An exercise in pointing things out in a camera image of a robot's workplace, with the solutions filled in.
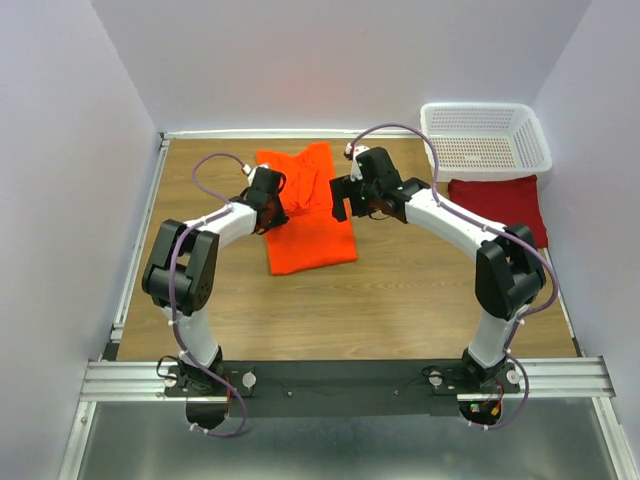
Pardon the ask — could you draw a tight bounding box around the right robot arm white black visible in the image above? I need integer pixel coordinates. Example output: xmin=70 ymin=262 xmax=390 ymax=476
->
xmin=329 ymin=146 xmax=546 ymax=392

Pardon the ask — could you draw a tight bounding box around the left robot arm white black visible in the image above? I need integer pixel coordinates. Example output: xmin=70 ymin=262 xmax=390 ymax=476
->
xmin=141 ymin=165 xmax=288 ymax=395

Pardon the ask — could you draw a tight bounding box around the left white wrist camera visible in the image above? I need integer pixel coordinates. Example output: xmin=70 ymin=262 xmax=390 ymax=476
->
xmin=241 ymin=163 xmax=270 ymax=177

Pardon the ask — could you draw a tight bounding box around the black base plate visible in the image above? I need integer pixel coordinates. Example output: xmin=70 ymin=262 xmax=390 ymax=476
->
xmin=159 ymin=359 xmax=521 ymax=431

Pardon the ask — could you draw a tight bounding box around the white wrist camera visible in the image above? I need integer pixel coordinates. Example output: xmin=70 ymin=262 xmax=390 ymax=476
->
xmin=241 ymin=163 xmax=270 ymax=177
xmin=344 ymin=143 xmax=369 ymax=182

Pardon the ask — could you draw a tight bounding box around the white plastic basket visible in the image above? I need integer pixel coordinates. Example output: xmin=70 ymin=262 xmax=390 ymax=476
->
xmin=420 ymin=102 xmax=552 ymax=183

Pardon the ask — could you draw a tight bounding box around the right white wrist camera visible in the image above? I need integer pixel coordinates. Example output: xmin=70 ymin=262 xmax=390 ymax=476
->
xmin=344 ymin=143 xmax=369 ymax=182

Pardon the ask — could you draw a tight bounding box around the folded dark red t shirt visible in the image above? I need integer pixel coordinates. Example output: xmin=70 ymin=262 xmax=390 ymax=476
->
xmin=448 ymin=175 xmax=549 ymax=248

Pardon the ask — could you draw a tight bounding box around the orange t shirt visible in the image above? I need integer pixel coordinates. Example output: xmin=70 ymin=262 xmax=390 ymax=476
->
xmin=256 ymin=142 xmax=357 ymax=276

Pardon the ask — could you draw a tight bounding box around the aluminium rail frame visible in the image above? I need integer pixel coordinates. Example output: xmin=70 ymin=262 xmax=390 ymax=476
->
xmin=59 ymin=130 xmax=626 ymax=480

